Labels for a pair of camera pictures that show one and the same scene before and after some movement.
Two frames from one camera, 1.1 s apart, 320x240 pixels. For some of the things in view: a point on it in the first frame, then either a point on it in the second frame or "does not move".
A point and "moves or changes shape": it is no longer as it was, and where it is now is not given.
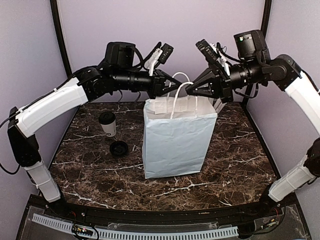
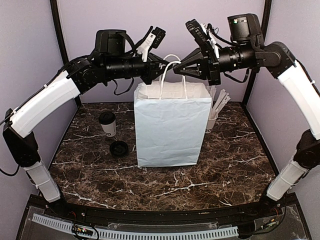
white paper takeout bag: [178, 135] moves or changes shape
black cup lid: [107, 118] does not move
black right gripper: [221, 81] to [210, 69]
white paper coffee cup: [110, 129] does not move
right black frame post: [267, 7] does not move
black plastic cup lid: [119, 149] does not move
